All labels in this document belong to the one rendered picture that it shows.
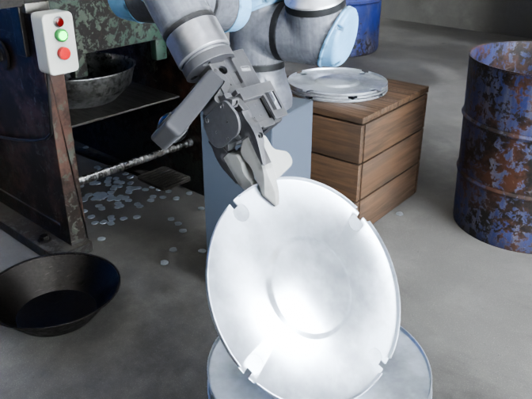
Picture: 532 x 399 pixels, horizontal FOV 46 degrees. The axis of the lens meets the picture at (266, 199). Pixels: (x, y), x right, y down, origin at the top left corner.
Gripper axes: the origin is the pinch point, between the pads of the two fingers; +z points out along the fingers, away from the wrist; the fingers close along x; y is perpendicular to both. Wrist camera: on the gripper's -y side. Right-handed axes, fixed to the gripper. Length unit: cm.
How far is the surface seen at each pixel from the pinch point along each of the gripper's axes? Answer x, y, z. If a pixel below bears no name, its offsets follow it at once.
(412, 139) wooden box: 53, 105, -5
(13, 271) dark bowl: 90, -4, -18
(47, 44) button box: 58, 14, -57
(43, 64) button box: 63, 13, -55
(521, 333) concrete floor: 25, 67, 47
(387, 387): -0.2, 3.1, 27.9
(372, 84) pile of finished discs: 49, 96, -24
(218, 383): 11.5, -11.5, 17.7
